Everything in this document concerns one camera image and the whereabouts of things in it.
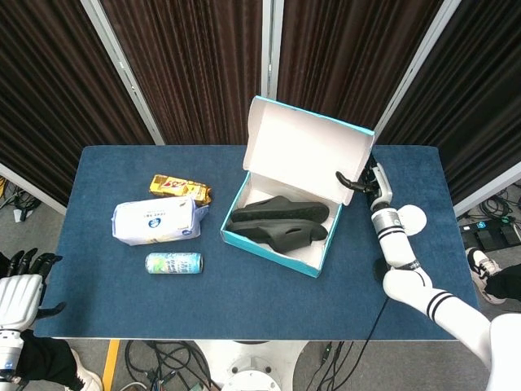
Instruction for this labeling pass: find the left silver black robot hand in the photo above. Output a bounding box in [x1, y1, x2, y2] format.
[0, 248, 67, 332]

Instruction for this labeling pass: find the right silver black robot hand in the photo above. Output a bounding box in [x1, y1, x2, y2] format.
[335, 161, 394, 213]

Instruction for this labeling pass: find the light blue hinged shoe box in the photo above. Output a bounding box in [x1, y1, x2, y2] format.
[220, 95, 376, 279]

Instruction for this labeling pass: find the black rubber slipper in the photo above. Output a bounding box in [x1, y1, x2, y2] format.
[230, 195, 331, 225]
[225, 218, 330, 255]

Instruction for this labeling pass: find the black three-pedal foot switch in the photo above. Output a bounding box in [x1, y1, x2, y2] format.
[459, 221, 521, 250]

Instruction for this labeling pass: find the yellow floor tape strip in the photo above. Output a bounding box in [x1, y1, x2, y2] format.
[100, 340, 121, 391]

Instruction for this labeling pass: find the white sneaker with black trim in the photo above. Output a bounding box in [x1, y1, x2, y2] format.
[465, 247, 508, 305]

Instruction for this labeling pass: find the dark brown curtain screen panel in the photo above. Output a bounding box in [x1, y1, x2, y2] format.
[370, 0, 521, 217]
[0, 0, 164, 216]
[272, 0, 462, 147]
[81, 0, 274, 147]

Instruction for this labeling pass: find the white lavender tissue pack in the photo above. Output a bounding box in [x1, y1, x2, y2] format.
[112, 195, 211, 247]

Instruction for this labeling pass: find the pale blue green drink can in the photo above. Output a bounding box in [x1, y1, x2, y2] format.
[145, 251, 204, 275]

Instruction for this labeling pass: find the blue tablecloth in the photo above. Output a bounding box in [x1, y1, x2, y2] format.
[33, 145, 482, 343]

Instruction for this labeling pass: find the gold foil snack package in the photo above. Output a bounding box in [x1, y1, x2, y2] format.
[148, 174, 213, 206]

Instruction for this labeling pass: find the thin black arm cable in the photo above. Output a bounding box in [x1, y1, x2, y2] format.
[352, 299, 387, 391]

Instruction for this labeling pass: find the black floor cable bundle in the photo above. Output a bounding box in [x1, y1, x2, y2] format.
[123, 340, 217, 391]

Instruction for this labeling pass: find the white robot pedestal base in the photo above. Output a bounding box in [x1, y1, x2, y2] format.
[194, 340, 311, 391]

